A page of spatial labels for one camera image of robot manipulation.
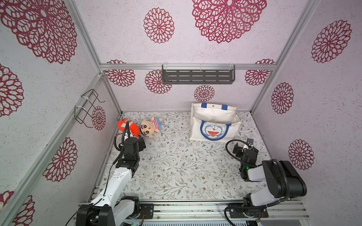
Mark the aluminium front rail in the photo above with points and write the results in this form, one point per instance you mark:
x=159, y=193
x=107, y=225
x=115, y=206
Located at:
x=211, y=213

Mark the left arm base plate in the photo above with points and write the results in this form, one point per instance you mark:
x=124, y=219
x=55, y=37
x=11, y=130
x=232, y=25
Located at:
x=141, y=211

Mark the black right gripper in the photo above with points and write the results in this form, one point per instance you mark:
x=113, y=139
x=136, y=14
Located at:
x=249, y=152

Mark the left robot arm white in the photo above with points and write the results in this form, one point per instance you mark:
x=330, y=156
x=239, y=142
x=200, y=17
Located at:
x=106, y=209

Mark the white Doraemon canvas bag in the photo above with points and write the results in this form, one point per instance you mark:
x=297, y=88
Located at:
x=213, y=122

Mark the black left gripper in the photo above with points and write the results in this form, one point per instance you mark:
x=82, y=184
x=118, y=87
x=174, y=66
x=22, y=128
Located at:
x=142, y=143

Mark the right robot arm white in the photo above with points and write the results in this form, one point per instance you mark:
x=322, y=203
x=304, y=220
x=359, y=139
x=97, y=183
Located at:
x=282, y=180

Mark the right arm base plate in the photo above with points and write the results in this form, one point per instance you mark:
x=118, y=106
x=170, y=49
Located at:
x=249, y=210

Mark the red plush toy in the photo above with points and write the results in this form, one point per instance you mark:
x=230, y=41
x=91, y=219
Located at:
x=133, y=127

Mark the grey slotted wall shelf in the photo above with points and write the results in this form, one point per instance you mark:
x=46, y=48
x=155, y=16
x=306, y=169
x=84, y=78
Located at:
x=201, y=76

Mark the black wire wall rack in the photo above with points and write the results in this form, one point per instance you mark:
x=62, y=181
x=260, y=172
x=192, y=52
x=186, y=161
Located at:
x=91, y=114

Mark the pink boy plush doll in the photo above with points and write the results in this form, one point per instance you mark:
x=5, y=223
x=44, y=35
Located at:
x=148, y=128

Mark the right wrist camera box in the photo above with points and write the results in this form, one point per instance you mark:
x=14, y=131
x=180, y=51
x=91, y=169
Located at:
x=239, y=150

